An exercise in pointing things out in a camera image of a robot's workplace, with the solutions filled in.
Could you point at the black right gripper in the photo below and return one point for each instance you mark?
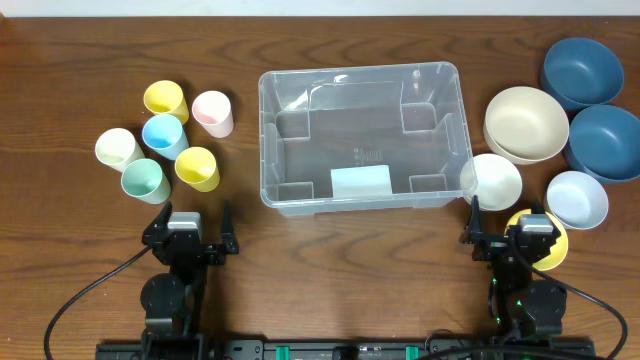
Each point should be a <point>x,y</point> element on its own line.
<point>498,248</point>

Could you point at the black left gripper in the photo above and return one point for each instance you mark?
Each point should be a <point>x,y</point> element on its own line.
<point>190,248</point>

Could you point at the white small bowl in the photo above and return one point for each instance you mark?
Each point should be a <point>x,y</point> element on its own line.
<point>493,179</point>

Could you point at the light grey small bowl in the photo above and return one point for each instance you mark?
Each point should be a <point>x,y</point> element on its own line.
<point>577,200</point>

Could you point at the beige large bowl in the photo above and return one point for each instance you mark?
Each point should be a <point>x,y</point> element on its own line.
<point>525,125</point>

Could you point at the dark blue bowl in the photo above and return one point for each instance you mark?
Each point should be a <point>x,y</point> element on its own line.
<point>604,143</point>
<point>580,72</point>

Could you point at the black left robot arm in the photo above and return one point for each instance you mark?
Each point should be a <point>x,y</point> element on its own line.
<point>173,300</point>

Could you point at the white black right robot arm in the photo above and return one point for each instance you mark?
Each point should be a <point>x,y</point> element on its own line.
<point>525,308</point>

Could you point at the white label on container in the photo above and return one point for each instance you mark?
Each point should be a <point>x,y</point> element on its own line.
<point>358,182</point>

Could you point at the clear plastic storage container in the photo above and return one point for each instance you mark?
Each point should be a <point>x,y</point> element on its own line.
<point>410,117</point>

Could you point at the yellow small bowl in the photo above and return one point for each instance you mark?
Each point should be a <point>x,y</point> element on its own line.
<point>558,251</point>

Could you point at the yellow cup near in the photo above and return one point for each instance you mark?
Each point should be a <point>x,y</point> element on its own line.
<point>198,167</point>

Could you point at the yellow cup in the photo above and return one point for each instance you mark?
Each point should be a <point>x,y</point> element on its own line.
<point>198,167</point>
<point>166,97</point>

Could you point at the mint green cup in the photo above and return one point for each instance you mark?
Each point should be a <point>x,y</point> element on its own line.
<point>145,180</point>

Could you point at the light blue cup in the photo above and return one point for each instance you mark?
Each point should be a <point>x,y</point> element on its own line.
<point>165,135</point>

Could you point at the cream white cup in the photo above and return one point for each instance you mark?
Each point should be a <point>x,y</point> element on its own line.
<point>118,148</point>

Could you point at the pink cup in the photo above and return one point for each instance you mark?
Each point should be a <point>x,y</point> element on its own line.
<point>212,110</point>

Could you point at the yellow cup far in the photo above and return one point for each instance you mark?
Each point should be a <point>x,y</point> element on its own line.
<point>166,97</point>

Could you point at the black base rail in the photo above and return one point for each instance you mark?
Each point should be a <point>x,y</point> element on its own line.
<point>258,350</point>

